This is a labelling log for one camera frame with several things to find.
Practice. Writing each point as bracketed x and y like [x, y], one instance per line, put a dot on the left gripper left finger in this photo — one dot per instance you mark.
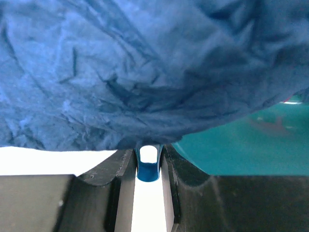
[66, 191]

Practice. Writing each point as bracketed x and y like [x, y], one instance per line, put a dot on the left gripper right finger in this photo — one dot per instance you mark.
[197, 202]

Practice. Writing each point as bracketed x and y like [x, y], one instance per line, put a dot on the blue plastic dustpan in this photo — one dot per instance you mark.
[147, 171]

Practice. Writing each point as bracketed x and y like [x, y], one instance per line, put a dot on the teal plastic bucket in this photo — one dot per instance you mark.
[274, 141]

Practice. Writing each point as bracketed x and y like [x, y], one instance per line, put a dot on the dark blue paper scrap middle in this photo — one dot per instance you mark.
[116, 74]

